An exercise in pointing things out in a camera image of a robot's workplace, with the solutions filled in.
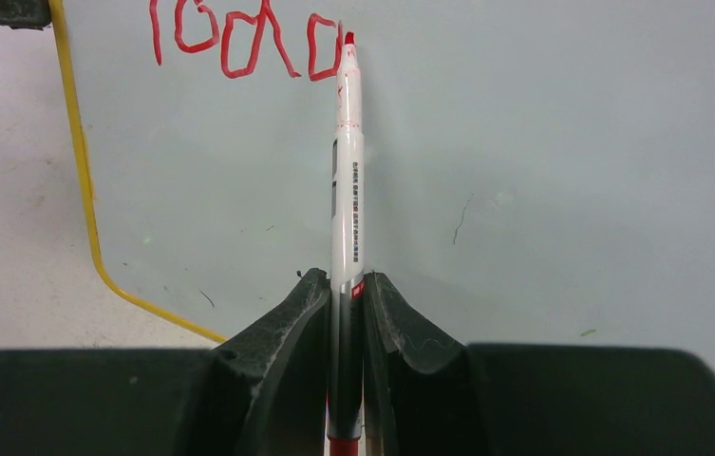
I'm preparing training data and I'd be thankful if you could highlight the yellow framed whiteboard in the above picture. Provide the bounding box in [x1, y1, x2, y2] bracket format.
[50, 1, 715, 371]

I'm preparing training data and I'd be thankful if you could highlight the red white marker pen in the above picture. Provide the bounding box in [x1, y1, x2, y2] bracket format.
[327, 31, 365, 455]

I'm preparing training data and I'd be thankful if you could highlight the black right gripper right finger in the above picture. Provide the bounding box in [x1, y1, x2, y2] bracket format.
[364, 273, 715, 455]

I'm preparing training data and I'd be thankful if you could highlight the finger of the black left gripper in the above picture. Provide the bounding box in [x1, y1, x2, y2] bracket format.
[0, 0, 51, 29]

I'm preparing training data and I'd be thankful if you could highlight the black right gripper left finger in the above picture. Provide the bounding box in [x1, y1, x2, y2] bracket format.
[0, 269, 329, 455]

